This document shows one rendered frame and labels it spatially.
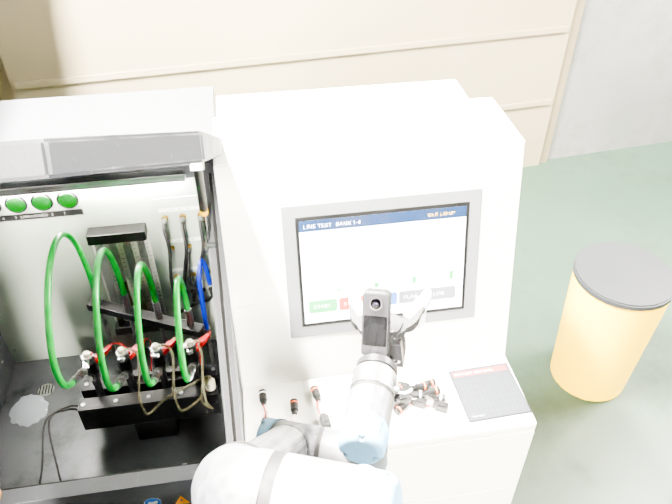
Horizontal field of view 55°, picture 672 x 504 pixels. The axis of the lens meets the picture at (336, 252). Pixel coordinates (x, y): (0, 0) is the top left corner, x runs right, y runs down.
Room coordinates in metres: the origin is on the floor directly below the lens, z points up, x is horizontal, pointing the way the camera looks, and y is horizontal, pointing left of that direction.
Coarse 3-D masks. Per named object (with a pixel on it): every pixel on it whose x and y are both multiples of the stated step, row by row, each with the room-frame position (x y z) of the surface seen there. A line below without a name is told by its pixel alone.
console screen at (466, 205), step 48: (432, 192) 1.23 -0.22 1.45; (480, 192) 1.24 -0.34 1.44; (288, 240) 1.15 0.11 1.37; (336, 240) 1.17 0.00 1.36; (384, 240) 1.18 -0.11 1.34; (432, 240) 1.20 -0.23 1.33; (288, 288) 1.12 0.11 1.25; (336, 288) 1.14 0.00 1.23; (384, 288) 1.15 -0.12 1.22; (432, 288) 1.17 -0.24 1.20
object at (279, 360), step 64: (256, 128) 1.34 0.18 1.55; (320, 128) 1.34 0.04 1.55; (384, 128) 1.34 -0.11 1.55; (448, 128) 1.34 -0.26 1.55; (512, 128) 1.34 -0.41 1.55; (256, 192) 1.18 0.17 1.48; (320, 192) 1.20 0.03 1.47; (384, 192) 1.22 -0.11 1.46; (512, 192) 1.26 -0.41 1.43; (256, 256) 1.14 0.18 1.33; (512, 256) 1.22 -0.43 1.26; (256, 320) 1.10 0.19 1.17; (448, 320) 1.16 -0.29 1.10; (256, 384) 1.05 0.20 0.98; (448, 448) 0.90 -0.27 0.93; (512, 448) 0.93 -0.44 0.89
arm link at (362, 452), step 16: (352, 384) 0.67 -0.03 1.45; (368, 384) 0.66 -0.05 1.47; (384, 384) 0.66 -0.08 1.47; (352, 400) 0.63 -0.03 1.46; (368, 400) 0.62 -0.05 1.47; (384, 400) 0.63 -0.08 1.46; (352, 416) 0.60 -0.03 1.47; (368, 416) 0.59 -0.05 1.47; (384, 416) 0.60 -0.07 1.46; (352, 432) 0.57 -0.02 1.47; (368, 432) 0.57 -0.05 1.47; (384, 432) 0.58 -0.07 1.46; (352, 448) 0.56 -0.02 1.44; (368, 448) 0.56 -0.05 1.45; (384, 448) 0.56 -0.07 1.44
